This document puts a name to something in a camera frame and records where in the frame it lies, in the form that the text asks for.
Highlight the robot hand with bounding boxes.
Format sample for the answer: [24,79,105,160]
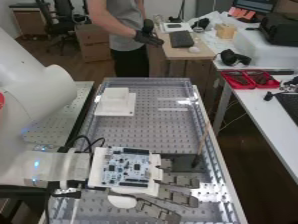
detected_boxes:
[87,145,202,224]

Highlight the black plate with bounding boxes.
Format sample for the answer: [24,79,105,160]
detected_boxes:
[160,153,210,175]

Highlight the thin stick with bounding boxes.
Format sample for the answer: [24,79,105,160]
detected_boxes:
[193,122,213,168]

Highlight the small white box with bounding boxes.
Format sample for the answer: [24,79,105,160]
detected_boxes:
[93,87,139,117]

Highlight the clear box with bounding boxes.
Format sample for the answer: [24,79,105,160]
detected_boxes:
[79,77,250,224]

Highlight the wooden desk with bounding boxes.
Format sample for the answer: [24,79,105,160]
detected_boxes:
[148,22,220,111]

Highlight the white desk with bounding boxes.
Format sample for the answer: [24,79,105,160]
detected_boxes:
[212,74,298,188]
[188,11,298,72]

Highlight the red tray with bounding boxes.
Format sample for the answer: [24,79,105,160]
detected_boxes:
[220,69,258,91]
[245,69,282,90]

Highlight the cardboard box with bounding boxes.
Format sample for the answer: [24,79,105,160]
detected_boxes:
[73,23,113,63]

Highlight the black headphones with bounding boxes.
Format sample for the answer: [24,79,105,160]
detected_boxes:
[220,48,253,67]

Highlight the person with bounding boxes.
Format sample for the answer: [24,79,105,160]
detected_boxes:
[85,0,167,79]

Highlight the black office chair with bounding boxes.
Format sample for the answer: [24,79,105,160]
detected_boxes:
[35,0,92,54]

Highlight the black bag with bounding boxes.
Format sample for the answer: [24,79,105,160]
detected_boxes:
[258,13,298,48]

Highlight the computer screen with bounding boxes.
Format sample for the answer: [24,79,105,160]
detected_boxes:
[232,0,280,15]

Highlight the black cable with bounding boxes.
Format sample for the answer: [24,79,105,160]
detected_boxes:
[57,134,107,155]

